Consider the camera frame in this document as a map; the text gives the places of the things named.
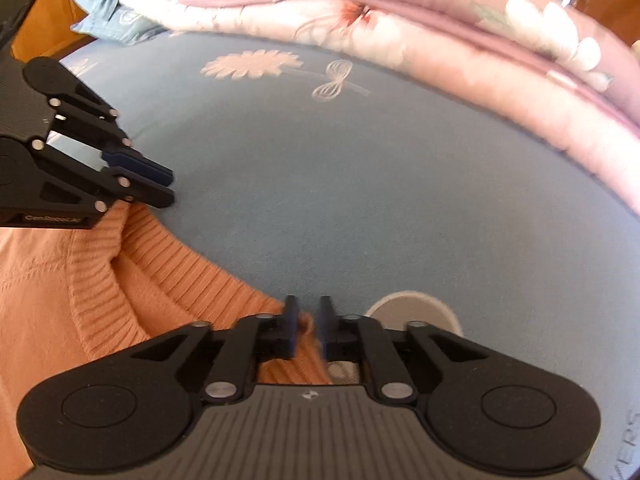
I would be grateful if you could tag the wooden headboard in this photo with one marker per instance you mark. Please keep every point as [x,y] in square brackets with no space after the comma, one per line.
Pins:
[50,15]

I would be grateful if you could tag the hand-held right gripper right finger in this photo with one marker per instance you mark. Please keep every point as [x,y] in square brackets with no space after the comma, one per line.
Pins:
[325,330]

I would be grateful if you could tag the pink floral quilt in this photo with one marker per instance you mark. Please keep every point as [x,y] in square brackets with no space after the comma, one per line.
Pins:
[400,25]

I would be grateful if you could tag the blue floral bed sheet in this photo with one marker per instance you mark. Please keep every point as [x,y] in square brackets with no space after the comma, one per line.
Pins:
[400,200]

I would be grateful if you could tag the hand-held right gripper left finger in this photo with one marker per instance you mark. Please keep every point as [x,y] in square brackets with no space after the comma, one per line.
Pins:
[292,330]

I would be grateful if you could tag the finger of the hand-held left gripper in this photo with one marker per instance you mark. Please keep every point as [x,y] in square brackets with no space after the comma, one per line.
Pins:
[150,195]
[135,165]

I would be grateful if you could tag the blue pillow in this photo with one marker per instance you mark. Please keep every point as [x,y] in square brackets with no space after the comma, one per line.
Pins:
[110,5]

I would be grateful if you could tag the orange knit sweater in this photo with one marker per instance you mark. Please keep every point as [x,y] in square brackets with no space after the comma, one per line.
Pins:
[75,310]

